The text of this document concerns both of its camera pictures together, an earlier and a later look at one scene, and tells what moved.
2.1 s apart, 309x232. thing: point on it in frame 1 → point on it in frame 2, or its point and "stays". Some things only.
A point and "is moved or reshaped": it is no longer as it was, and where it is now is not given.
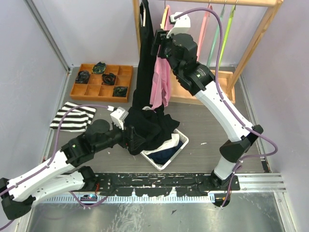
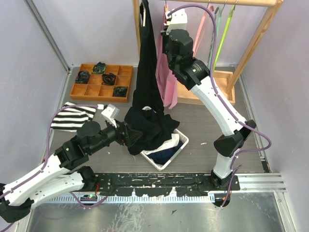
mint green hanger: (215, 39) is moved or reshaped
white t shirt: (173, 141) stays
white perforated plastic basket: (185, 140) stays
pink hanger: (206, 17) is moved or reshaped
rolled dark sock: (108, 79) stays
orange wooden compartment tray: (95, 90) stays
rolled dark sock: (120, 91) stays
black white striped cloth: (78, 119) stays
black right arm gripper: (160, 37) → (164, 33)
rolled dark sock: (99, 68) stays
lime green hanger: (227, 35) is moved or reshaped
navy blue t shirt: (162, 156) stays
